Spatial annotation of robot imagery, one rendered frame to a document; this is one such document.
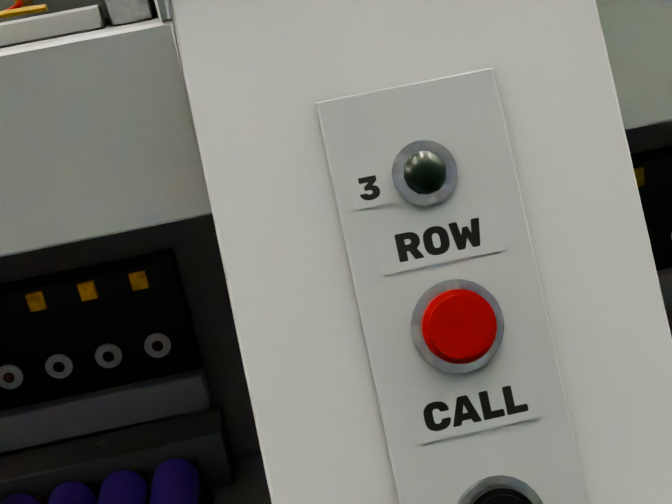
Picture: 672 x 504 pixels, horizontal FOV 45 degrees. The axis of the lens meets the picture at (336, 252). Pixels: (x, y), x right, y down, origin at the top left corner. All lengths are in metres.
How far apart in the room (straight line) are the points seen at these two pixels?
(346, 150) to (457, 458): 0.07
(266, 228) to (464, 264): 0.04
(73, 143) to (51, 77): 0.02
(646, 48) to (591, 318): 0.07
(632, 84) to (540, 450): 0.09
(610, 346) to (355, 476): 0.06
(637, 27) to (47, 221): 0.15
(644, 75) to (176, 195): 0.12
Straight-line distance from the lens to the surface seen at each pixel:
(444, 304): 0.17
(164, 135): 0.19
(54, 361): 0.35
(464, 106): 0.18
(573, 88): 0.19
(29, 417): 0.36
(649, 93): 0.21
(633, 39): 0.21
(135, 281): 0.33
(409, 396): 0.18
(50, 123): 0.19
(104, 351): 0.35
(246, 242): 0.18
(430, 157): 0.17
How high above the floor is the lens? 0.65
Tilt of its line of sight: 2 degrees up
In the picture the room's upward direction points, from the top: 12 degrees counter-clockwise
